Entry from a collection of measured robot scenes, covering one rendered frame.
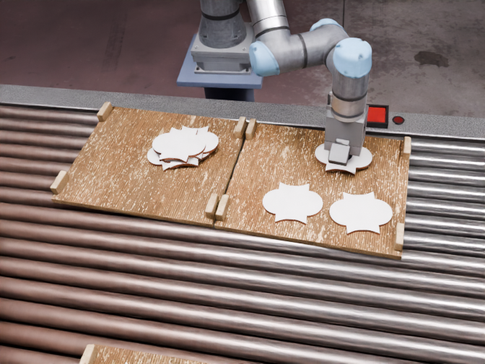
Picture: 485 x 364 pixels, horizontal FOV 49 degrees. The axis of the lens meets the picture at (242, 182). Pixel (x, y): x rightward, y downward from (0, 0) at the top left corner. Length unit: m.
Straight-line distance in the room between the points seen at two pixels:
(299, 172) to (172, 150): 0.32
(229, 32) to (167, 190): 0.59
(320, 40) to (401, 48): 2.23
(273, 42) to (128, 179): 0.49
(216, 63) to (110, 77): 1.70
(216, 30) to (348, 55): 0.65
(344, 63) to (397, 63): 2.16
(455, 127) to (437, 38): 2.05
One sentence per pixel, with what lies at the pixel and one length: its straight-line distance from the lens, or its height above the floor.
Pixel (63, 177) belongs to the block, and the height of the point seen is 0.96.
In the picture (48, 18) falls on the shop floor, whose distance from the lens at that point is 4.09.
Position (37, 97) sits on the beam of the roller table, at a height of 0.92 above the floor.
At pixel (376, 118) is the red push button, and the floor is 0.93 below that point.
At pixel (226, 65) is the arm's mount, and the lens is 1.68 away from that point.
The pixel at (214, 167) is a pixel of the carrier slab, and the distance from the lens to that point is 1.31.
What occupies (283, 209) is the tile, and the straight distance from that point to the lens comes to 1.20.
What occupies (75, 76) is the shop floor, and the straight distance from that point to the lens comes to 3.42.
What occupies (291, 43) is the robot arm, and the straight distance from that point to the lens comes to 1.16.
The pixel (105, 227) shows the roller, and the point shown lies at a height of 0.91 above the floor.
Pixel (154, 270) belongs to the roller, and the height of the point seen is 0.91.
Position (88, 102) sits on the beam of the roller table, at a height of 0.92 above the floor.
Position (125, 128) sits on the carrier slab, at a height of 0.94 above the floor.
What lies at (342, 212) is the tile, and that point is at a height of 0.94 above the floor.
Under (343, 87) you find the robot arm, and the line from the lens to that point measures 1.13.
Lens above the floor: 1.88
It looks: 48 degrees down
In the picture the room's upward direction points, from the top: 6 degrees counter-clockwise
